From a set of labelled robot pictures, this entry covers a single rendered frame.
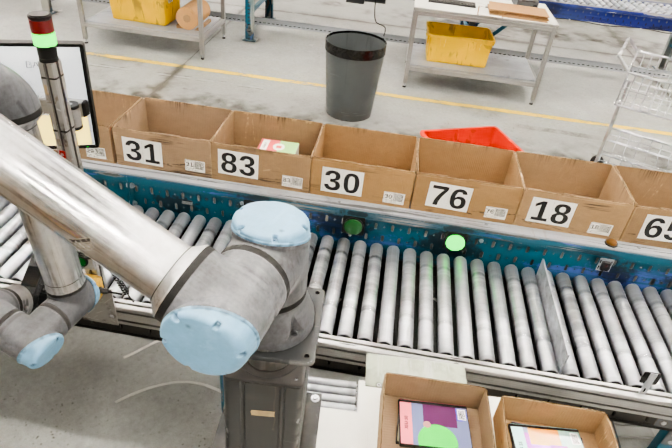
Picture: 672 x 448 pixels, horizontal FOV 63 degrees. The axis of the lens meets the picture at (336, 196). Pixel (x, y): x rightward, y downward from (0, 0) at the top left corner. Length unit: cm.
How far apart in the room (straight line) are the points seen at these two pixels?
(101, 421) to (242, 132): 132
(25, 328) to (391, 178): 127
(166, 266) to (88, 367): 186
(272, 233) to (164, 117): 158
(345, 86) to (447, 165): 233
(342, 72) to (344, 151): 222
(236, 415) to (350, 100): 355
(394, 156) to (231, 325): 157
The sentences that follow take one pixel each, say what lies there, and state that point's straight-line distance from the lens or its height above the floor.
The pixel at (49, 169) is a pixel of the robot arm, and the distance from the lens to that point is 101.
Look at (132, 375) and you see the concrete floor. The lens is 269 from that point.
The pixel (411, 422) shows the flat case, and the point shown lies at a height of 78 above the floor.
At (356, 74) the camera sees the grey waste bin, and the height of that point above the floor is 44.
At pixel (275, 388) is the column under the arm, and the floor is 106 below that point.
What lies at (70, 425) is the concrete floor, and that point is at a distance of 261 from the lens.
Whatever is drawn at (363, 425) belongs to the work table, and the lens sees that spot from 160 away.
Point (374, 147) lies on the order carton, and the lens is 232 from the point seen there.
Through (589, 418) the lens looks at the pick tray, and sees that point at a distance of 173.
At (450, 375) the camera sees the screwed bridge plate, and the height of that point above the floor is 75.
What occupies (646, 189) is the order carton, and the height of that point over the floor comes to 96.
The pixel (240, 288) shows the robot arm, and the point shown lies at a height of 144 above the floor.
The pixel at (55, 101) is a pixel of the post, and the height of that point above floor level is 145.
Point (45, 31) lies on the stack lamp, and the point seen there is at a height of 163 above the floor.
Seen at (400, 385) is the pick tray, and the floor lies 81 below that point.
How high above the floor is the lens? 208
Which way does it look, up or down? 34 degrees down
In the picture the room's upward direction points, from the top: 6 degrees clockwise
